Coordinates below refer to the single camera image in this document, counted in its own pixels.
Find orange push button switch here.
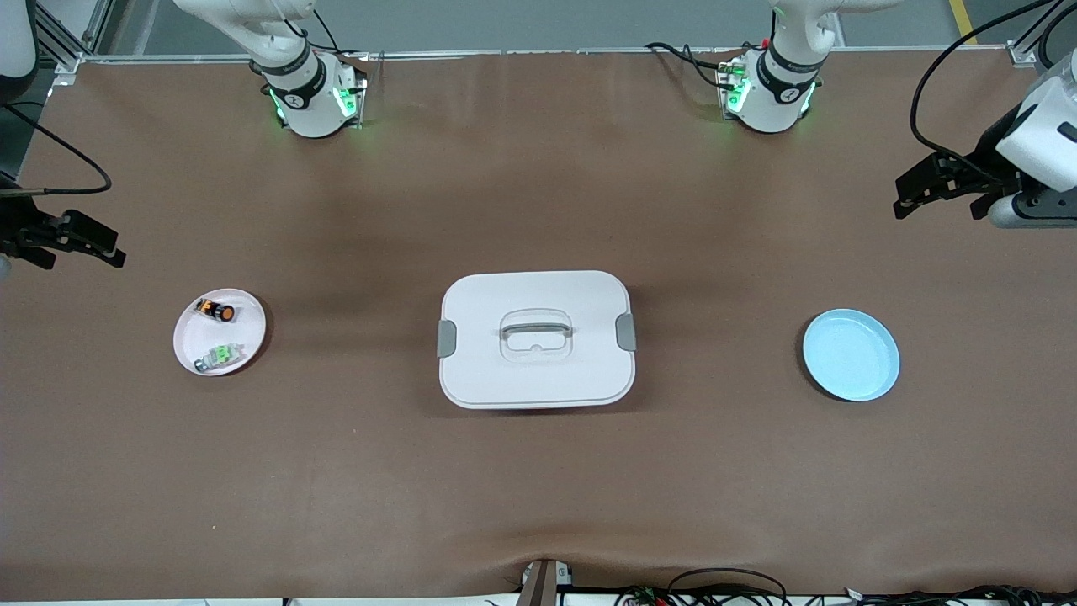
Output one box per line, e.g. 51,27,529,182
193,295,237,325

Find pink round plate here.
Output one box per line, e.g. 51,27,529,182
172,288,268,377

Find light blue round plate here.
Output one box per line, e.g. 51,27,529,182
801,308,901,403

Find white lidded box grey latches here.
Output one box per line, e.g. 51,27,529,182
436,269,638,412

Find brown table mat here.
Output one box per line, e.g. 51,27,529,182
0,49,1077,603

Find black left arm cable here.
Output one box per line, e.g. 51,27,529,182
910,0,1077,182

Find aluminium frame post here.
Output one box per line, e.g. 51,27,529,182
34,0,114,75
1008,0,1077,68

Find green push button switch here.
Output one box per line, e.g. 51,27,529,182
194,342,247,374

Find black left arm base cables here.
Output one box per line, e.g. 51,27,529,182
645,40,735,92

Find black right arm base cable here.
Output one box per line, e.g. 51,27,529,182
286,0,371,64

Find black cable bundle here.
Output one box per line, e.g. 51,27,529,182
841,584,1077,606

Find clear table edge rail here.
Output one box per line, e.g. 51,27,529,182
80,46,1037,66

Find black looped cable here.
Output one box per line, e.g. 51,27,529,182
666,567,790,606

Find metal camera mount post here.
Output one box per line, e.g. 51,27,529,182
516,558,575,606

